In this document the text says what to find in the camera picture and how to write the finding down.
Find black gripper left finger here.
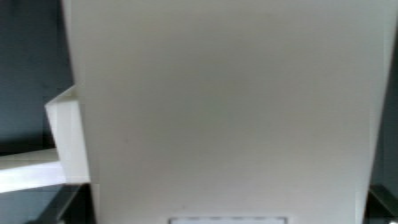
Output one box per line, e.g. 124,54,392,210
33,184,96,224

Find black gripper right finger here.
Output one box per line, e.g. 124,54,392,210
364,185,398,224

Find white cabinet body box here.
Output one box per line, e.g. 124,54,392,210
44,88,90,183

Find white cabinet top block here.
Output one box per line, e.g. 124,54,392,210
64,0,398,224

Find white U-shaped border frame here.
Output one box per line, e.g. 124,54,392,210
0,149,65,193

